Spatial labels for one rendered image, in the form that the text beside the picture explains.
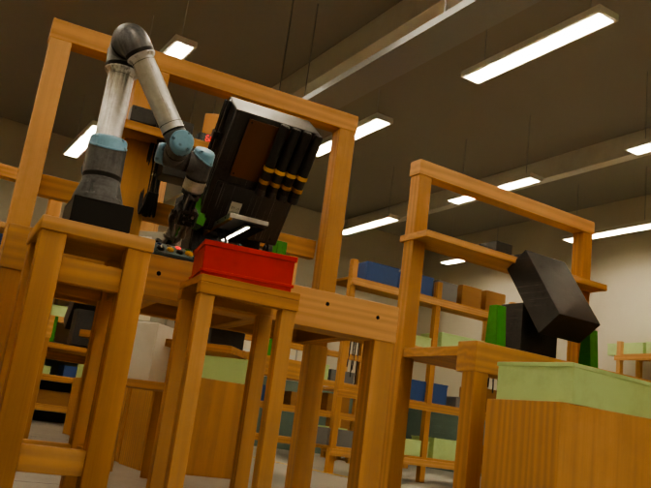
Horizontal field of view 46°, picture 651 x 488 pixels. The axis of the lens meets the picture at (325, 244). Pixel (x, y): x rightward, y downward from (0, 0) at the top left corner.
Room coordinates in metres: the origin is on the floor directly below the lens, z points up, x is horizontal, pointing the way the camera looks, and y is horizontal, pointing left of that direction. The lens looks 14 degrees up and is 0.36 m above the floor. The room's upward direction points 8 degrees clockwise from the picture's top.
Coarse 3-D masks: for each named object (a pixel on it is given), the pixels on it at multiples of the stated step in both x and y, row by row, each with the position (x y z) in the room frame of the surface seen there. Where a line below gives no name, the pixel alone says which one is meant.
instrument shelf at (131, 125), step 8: (128, 120) 3.05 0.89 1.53; (128, 128) 3.06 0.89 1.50; (136, 128) 3.07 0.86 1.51; (144, 128) 3.08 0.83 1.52; (152, 128) 3.10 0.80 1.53; (128, 136) 3.15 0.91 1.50; (136, 136) 3.14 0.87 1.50; (144, 136) 3.12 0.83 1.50; (152, 136) 3.11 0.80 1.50; (160, 136) 3.11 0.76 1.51; (200, 144) 3.19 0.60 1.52; (208, 144) 3.20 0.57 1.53
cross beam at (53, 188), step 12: (48, 180) 3.14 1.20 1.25; (60, 180) 3.16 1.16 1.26; (48, 192) 3.15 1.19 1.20; (60, 192) 3.17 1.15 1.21; (72, 192) 3.19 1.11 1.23; (168, 204) 3.36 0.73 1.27; (156, 216) 3.34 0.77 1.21; (168, 216) 3.36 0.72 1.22; (288, 240) 3.61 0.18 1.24; (300, 240) 3.63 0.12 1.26; (312, 240) 3.66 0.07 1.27; (288, 252) 3.61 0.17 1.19; (300, 252) 3.64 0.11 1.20; (312, 252) 3.66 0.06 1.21
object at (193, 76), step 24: (72, 24) 3.04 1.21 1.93; (72, 48) 3.11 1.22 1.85; (96, 48) 3.09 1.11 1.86; (168, 72) 3.22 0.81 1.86; (192, 72) 3.27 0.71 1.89; (216, 72) 3.31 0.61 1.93; (216, 96) 3.41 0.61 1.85; (240, 96) 3.37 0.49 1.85; (264, 96) 3.42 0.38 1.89; (288, 96) 3.46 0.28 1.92; (312, 120) 3.54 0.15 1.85; (336, 120) 3.58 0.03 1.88
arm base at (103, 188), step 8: (88, 176) 2.22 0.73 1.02; (96, 176) 2.21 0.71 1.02; (104, 176) 2.22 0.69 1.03; (112, 176) 2.23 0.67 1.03; (80, 184) 2.22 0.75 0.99; (88, 184) 2.22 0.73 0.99; (96, 184) 2.21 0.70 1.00; (104, 184) 2.22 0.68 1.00; (112, 184) 2.23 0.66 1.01; (80, 192) 2.21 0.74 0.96; (88, 192) 2.20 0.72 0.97; (96, 192) 2.20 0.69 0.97; (104, 192) 2.21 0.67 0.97; (112, 192) 2.23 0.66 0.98; (120, 192) 2.27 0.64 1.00; (104, 200) 2.21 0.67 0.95; (112, 200) 2.23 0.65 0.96; (120, 200) 2.26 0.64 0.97
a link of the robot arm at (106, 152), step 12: (96, 144) 2.21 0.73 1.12; (108, 144) 2.22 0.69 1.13; (120, 144) 2.24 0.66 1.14; (96, 156) 2.22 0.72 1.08; (108, 156) 2.22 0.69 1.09; (120, 156) 2.25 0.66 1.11; (84, 168) 2.24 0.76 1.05; (96, 168) 2.21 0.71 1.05; (108, 168) 2.22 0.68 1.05; (120, 168) 2.26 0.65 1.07
